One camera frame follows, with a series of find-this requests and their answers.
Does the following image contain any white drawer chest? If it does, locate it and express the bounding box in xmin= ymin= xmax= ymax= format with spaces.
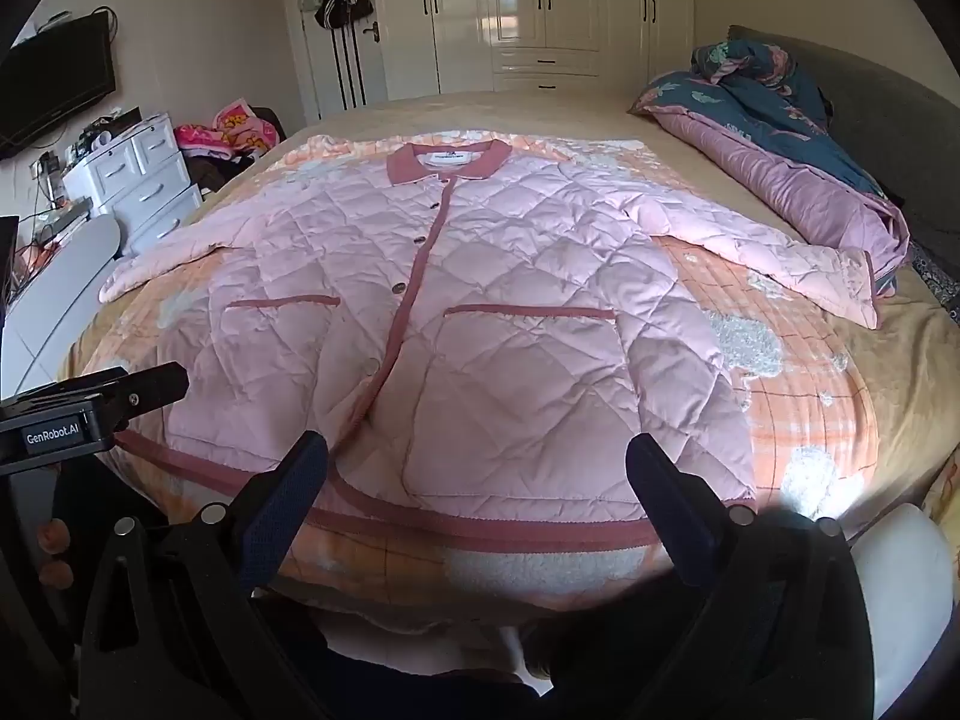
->
xmin=61 ymin=112 xmax=205 ymax=256

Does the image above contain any pink quilted jacket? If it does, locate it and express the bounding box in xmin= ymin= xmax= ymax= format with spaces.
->
xmin=97 ymin=133 xmax=880 ymax=552

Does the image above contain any black television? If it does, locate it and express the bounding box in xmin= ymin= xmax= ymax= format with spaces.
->
xmin=0 ymin=11 xmax=117 ymax=162

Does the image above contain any white oval panel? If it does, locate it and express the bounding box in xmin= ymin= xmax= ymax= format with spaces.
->
xmin=11 ymin=214 xmax=121 ymax=350

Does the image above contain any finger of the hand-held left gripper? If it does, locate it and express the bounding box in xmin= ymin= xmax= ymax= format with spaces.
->
xmin=111 ymin=361 xmax=191 ymax=434

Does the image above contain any cluster of small items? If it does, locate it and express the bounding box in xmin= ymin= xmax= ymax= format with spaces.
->
xmin=71 ymin=109 xmax=143 ymax=160

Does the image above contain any dark patterned cloth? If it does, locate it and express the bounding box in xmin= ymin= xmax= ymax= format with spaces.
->
xmin=909 ymin=240 xmax=960 ymax=310

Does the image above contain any blue floral quilt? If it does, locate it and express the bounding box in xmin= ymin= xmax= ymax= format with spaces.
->
xmin=628 ymin=37 xmax=912 ymax=299

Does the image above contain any white rounded plastic object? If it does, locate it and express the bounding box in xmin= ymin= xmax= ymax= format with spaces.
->
xmin=840 ymin=502 xmax=957 ymax=720

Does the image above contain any orange plaid blanket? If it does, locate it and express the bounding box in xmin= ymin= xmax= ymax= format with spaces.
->
xmin=67 ymin=133 xmax=882 ymax=616

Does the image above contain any person's dark clothing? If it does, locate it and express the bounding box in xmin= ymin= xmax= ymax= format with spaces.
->
xmin=251 ymin=592 xmax=676 ymax=720

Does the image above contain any white door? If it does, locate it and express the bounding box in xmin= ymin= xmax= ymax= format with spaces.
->
xmin=281 ymin=0 xmax=391 ymax=121

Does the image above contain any white wardrobe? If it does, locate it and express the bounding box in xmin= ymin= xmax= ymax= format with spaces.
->
xmin=382 ymin=0 xmax=695 ymax=98

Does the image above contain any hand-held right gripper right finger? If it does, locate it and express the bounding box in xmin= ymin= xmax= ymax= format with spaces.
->
xmin=625 ymin=431 xmax=880 ymax=720

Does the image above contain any bed with beige sheet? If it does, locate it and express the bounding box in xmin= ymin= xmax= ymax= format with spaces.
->
xmin=56 ymin=90 xmax=960 ymax=533

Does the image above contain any person's left hand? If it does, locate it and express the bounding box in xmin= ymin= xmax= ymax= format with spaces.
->
xmin=36 ymin=519 xmax=76 ymax=592

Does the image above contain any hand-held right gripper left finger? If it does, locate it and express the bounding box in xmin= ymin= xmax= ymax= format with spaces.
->
xmin=79 ymin=429 xmax=331 ymax=720

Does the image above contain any pink printed cloth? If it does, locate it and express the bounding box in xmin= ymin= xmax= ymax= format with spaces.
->
xmin=174 ymin=97 xmax=280 ymax=158

